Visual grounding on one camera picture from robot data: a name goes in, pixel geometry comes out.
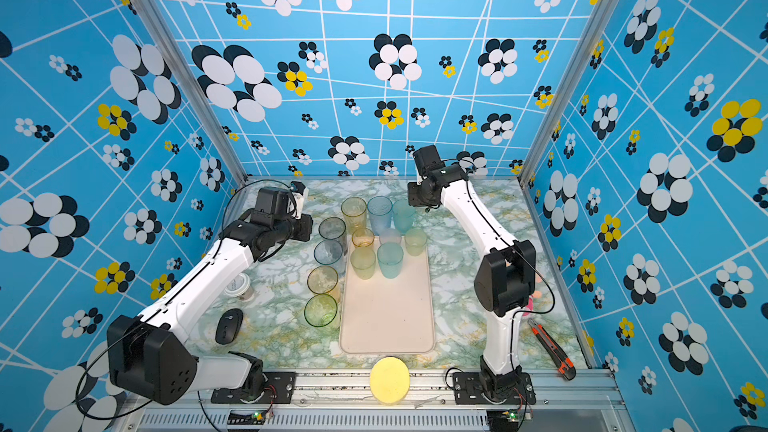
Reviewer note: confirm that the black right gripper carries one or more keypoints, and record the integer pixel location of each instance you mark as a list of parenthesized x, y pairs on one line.
[(414, 199)]

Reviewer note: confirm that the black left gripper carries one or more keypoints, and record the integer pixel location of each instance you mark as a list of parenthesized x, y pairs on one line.
[(306, 223)]

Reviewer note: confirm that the pale green glass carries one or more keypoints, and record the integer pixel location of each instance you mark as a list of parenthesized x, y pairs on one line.
[(415, 240), (363, 261)]

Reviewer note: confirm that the small clear glass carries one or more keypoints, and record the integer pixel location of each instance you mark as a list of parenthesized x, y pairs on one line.
[(390, 235)]

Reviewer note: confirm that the tall teal glass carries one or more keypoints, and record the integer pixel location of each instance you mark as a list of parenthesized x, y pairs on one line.
[(390, 258)]

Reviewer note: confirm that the small amber glass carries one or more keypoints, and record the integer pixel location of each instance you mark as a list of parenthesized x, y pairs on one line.
[(363, 237)]

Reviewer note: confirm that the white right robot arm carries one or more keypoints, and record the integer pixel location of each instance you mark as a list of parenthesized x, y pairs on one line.
[(504, 281)]

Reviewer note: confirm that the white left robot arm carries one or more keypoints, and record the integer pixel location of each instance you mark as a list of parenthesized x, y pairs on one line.
[(147, 354)]

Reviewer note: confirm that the pale pink rectangular tray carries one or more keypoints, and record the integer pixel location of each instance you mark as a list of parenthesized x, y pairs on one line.
[(389, 316)]

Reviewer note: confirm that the tall green-teal glass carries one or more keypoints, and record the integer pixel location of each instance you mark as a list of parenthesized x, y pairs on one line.
[(403, 215)]

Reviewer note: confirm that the tall blue glass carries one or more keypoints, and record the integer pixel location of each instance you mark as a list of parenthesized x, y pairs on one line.
[(380, 213)]

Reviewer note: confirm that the white tape roll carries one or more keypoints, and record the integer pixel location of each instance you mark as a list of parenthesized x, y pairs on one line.
[(240, 287)]

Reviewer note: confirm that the grey-blue glass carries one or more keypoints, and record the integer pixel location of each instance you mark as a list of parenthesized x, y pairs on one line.
[(330, 253)]

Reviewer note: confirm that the grey glass rear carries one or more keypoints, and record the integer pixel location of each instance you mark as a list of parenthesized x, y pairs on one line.
[(334, 228)]

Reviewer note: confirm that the tall amber glass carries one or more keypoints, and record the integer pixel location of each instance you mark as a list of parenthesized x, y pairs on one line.
[(354, 211)]

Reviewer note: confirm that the yellow glass left column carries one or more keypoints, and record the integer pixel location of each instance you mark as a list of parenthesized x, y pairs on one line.
[(324, 280)]

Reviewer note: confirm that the green glass left column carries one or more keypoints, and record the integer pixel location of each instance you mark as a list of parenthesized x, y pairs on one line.
[(322, 310)]

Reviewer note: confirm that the black computer mouse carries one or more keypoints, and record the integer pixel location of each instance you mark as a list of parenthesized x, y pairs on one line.
[(229, 326)]

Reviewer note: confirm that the pink plush doll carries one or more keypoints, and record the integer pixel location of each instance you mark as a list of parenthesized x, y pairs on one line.
[(540, 302)]

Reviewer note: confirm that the yellow round sponge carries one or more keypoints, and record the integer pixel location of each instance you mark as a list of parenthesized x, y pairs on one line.
[(389, 380)]

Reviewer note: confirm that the red black utility knife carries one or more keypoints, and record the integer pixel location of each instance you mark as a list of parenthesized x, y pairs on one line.
[(557, 354)]

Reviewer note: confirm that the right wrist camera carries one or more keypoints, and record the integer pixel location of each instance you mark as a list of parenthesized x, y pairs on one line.
[(427, 159)]

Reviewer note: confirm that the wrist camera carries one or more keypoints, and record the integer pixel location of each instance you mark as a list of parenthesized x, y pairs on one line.
[(427, 159), (277, 204)]

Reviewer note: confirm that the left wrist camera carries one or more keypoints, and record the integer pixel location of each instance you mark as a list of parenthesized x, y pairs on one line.
[(277, 204)]

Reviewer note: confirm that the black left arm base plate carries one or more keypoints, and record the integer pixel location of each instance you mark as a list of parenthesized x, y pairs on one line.
[(278, 388)]

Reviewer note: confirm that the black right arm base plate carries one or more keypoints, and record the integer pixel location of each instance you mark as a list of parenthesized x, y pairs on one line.
[(481, 388)]

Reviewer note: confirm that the aluminium front rail frame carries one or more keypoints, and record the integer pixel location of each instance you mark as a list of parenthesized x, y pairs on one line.
[(342, 400)]

